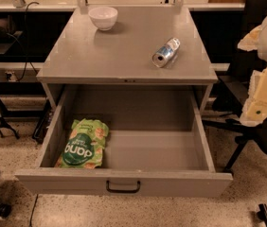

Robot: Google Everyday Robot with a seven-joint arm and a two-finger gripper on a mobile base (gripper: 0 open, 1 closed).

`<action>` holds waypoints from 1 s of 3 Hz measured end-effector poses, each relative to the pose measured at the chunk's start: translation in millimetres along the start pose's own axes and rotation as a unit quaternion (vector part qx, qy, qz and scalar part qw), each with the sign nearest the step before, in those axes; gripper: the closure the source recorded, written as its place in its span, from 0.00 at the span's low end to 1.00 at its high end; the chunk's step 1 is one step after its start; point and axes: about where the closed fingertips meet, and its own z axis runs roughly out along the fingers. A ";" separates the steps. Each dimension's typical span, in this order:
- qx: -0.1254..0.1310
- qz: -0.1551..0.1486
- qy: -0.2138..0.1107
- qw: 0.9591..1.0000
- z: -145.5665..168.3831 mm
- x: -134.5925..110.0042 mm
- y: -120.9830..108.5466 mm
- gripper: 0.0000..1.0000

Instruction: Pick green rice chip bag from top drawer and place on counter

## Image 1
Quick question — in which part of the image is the green rice chip bag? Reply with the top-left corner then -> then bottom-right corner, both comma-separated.
55,118 -> 109,169

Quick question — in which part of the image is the white bowl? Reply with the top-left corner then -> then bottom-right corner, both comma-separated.
88,7 -> 118,31

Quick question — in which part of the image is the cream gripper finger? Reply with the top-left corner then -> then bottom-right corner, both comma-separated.
238,26 -> 261,51
240,67 -> 267,126

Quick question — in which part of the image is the grey drawer cabinet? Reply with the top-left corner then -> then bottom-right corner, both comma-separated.
37,6 -> 217,109

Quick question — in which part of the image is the black office chair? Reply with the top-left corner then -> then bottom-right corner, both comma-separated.
204,0 -> 267,173

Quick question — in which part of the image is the silver blue soda can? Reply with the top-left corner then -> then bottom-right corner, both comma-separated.
151,38 -> 181,68

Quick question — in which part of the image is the wall power outlet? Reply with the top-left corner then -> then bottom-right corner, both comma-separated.
5,71 -> 17,82

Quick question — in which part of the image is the black cable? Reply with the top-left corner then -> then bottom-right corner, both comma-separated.
5,1 -> 41,83

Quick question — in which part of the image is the black drawer handle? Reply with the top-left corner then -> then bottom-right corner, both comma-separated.
106,181 -> 141,194

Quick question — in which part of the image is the open grey top drawer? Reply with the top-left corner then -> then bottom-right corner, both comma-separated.
15,85 -> 233,197

